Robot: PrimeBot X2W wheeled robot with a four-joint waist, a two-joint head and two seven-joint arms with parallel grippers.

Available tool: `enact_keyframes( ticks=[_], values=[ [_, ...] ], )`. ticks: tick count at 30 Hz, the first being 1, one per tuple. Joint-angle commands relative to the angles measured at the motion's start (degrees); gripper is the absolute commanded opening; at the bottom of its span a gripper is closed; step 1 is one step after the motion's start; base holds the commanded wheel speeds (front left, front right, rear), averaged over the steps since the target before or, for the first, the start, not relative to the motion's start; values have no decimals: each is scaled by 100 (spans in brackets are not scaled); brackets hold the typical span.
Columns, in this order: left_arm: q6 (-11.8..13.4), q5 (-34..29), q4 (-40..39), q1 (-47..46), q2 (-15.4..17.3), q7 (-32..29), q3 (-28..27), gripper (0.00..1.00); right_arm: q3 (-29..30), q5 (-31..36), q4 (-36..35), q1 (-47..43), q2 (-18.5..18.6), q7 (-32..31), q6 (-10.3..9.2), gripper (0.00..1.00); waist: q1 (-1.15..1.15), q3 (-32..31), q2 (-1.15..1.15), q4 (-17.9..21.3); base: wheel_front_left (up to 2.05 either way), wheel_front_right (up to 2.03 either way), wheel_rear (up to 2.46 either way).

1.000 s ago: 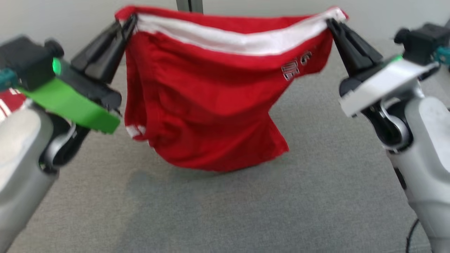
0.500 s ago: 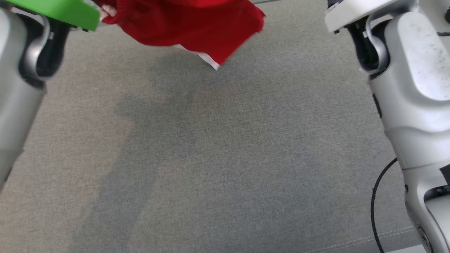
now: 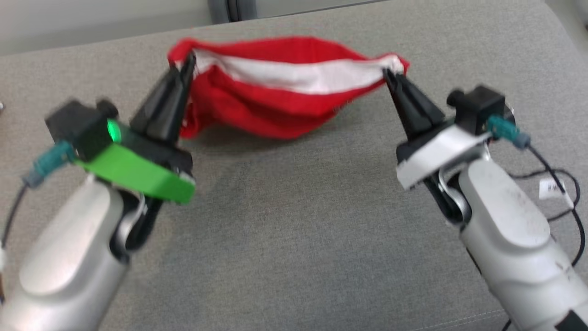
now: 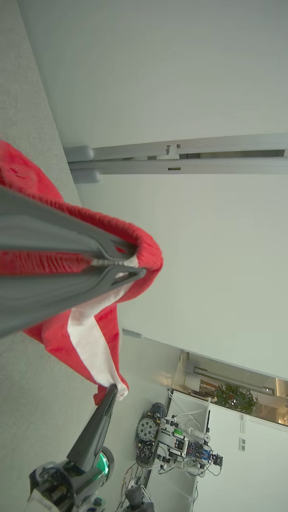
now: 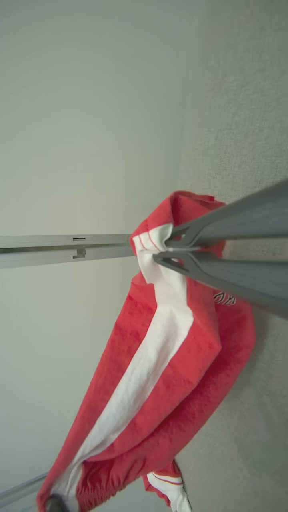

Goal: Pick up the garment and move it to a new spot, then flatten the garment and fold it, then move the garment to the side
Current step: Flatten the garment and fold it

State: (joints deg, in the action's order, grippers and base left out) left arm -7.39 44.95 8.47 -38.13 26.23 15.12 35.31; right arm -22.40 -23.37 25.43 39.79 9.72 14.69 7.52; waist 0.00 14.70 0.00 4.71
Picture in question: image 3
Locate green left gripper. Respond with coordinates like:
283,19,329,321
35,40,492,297
73,53,196,205

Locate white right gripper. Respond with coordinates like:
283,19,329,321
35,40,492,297
382,69,491,192

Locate red white shorts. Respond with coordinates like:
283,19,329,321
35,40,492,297
167,36,410,140

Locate grey fabric sofa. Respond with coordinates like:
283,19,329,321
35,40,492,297
0,0,588,331

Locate right camera cable teal plug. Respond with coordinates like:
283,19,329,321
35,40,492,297
486,115,588,268

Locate camera cable teal plug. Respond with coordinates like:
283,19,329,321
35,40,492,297
486,115,588,268
0,140,77,251

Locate grey partition frame post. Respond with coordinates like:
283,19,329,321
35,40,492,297
208,0,258,23

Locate left camera cable teal plug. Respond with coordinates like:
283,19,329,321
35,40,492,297
0,140,77,251

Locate white cable tag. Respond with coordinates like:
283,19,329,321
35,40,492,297
538,178,575,208

